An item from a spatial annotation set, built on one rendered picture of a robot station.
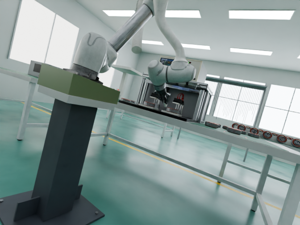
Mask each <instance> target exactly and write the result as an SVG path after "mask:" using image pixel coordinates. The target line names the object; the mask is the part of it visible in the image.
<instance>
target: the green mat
mask: <svg viewBox="0 0 300 225"><path fill-rule="evenodd" d="M189 123H191V122H189ZM191 124H195V125H199V126H202V127H205V128H208V129H213V130H215V131H219V132H222V133H226V134H230V135H233V136H236V137H239V138H243V139H247V140H250V141H253V142H257V143H261V144H264V145H267V146H271V147H274V148H278V149H281V150H285V149H283V148H281V147H278V146H276V145H274V144H272V143H270V142H267V141H265V140H263V139H259V138H255V137H251V136H248V135H244V134H240V135H239V134H235V133H231V132H228V131H227V130H226V129H223V128H213V127H210V126H206V125H205V124H203V123H191ZM224 131H225V132H224ZM285 151H287V150H285Z"/></svg>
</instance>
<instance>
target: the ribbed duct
mask: <svg viewBox="0 0 300 225"><path fill-rule="evenodd" d="M143 1H144V0H138V1H137V5H136V11H137V10H138V9H139V8H140V7H141V6H142V3H143ZM143 27H144V26H142V27H141V28H140V29H139V30H138V31H137V33H136V34H135V35H134V36H133V38H132V49H131V50H132V52H133V53H135V54H139V53H141V51H142V34H143Z"/></svg>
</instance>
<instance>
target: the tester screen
mask: <svg viewBox="0 0 300 225"><path fill-rule="evenodd" d="M160 62H161V63H162V64H163V65H166V66H170V65H171V63H172V62H173V60H169V59H161V61H160Z"/></svg>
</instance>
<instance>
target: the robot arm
mask: <svg viewBox="0 0 300 225"><path fill-rule="evenodd" d="M167 4H168V0H144V1H143V3H142V6H141V7H140V8H139V9H138V10H137V11H136V12H135V13H134V14H133V15H132V16H131V17H130V18H129V19H128V20H127V21H126V22H125V23H124V24H123V25H122V26H121V27H120V28H119V29H118V30H117V32H116V33H115V34H114V35H113V36H112V37H111V38H110V39H109V40H108V41H106V40H105V38H104V37H103V36H101V35H99V34H97V33H94V32H89V33H87V34H86V35H84V37H83V38H82V39H81V41H80V43H79V46H78V48H77V51H76V54H75V58H74V62H73V65H72V67H71V69H67V68H63V70H65V71H68V72H71V73H74V74H77V75H79V76H82V77H84V78H87V79H89V80H92V81H94V82H97V83H100V84H102V85H103V82H101V81H99V77H98V74H99V73H105V72H107V71H108V70H109V69H110V68H111V66H112V65H113V63H114V62H115V61H116V59H117V52H118V51H119V50H120V49H121V48H122V47H123V46H124V45H125V44H126V43H127V42H128V41H129V40H130V39H131V38H132V37H133V36H134V35H135V34H136V33H137V31H138V30H139V29H140V28H141V27H142V26H143V25H144V24H145V23H146V22H147V21H148V20H149V19H150V18H151V17H155V20H156V24H157V26H158V28H159V30H160V31H161V33H162V34H163V35H164V37H165V38H166V39H167V40H168V42H169V43H170V45H171V46H172V47H173V49H174V50H175V59H174V61H173V62H172V63H171V65H170V66H166V65H163V64H162V63H161V62H160V61H158V60H152V61H151V62H149V64H148V67H147V70H148V75H149V78H150V80H151V82H152V84H153V86H154V89H155V91H154V93H155V94H156V96H157V97H158V99H159V100H160V101H162V103H163V104H164V107H167V103H168V101H169V98H170V93H167V89H166V85H167V84H166V83H167V82H170V83H185V82H189V81H192V80H193V79H194V77H195V75H196V69H195V67H194V66H192V65H189V64H188V61H187V60H186V58H185V52H184V48H183V46H182V44H181V43H180V41H179V40H178V38H177V37H176V35H175V34H174V32H173V31H172V29H171V28H170V27H169V25H168V23H167V21H166V18H165V14H166V9H167ZM166 94H167V97H166Z"/></svg>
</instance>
